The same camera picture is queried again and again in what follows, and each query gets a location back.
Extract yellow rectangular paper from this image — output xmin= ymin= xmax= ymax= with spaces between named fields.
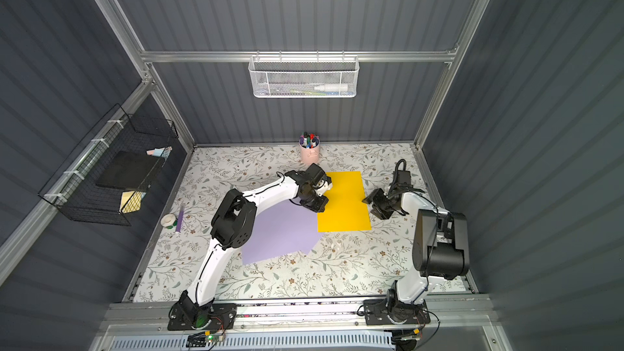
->
xmin=317 ymin=172 xmax=371 ymax=232

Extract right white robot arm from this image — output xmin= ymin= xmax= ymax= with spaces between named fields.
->
xmin=362 ymin=159 xmax=470 ymax=309

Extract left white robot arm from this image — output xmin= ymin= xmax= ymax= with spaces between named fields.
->
xmin=181 ymin=163 xmax=332 ymax=308

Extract pink pen cup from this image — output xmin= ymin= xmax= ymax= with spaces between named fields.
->
xmin=299 ymin=132 xmax=320 ymax=165

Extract purple paper sheet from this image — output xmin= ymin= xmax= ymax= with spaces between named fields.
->
xmin=241 ymin=201 xmax=323 ymax=266

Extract white bottle in basket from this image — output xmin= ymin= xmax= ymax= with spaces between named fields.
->
xmin=314 ymin=84 xmax=349 ymax=94

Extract white vented panel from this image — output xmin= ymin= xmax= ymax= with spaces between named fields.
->
xmin=110 ymin=331 xmax=395 ymax=350

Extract pastel note pad in basket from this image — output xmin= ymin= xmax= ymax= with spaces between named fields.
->
xmin=146 ymin=146 xmax=172 ymax=159

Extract yellow sticky note pad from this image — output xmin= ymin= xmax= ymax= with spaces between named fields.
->
xmin=120 ymin=191 xmax=146 ymax=214

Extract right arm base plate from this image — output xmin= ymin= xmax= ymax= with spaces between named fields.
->
xmin=357 ymin=299 xmax=431 ymax=327

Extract white wire mesh basket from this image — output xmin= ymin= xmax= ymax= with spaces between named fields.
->
xmin=248 ymin=56 xmax=360 ymax=98

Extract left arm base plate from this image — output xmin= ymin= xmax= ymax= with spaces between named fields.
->
xmin=167 ymin=291 xmax=238 ymax=332

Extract black wire wall basket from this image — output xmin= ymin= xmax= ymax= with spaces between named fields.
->
xmin=38 ymin=109 xmax=178 ymax=227

